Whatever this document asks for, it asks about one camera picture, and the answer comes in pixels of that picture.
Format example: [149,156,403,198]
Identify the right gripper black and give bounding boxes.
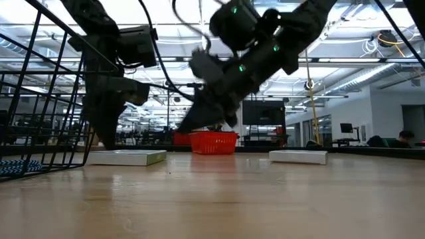
[176,55,270,134]

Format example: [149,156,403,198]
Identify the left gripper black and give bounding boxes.
[82,75,151,151]

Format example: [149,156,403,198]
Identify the white box with green side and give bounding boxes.
[85,149,168,167]

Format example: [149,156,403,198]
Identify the black white braided cable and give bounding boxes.
[0,159,43,177]

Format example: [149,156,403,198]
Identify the red bin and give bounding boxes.
[172,131,193,147]

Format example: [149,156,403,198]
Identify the red plastic basket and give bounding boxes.
[189,131,240,156]

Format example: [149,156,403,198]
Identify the black screen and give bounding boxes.
[242,100,287,127]

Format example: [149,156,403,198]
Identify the black chair back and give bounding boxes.
[366,135,388,149]

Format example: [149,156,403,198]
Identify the person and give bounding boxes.
[386,129,416,149]

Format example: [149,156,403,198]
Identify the black metal frame rig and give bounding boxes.
[166,82,204,132]

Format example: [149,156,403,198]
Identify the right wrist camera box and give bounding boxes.
[189,48,228,84]

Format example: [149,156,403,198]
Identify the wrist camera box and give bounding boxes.
[189,48,228,84]
[117,25,158,68]

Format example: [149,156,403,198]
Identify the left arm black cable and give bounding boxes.
[137,0,195,102]

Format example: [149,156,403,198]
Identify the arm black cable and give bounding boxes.
[171,0,213,52]
[137,0,195,102]

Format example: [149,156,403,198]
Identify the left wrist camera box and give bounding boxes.
[117,25,158,68]

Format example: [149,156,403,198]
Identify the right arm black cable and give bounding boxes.
[171,0,213,52]

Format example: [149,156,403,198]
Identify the black wire basket bin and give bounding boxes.
[0,0,118,183]

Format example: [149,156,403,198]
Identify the yellow hanging cord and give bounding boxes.
[304,49,321,145]

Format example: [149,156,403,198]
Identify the black ceiling cable reel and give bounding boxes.
[377,30,398,49]

